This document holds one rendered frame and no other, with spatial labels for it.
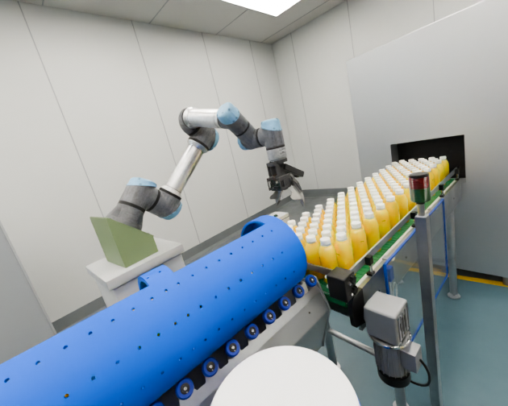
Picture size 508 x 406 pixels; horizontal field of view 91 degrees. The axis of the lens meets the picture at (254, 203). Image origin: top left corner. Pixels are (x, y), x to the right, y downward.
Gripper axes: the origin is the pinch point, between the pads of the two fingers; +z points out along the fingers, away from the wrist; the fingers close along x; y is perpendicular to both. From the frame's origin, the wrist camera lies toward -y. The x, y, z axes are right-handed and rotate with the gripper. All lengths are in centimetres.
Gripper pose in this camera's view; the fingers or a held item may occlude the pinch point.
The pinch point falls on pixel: (291, 205)
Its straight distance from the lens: 104.9
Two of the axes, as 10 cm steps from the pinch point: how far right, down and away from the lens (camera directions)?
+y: -7.3, 3.2, -6.0
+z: 2.3, 9.5, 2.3
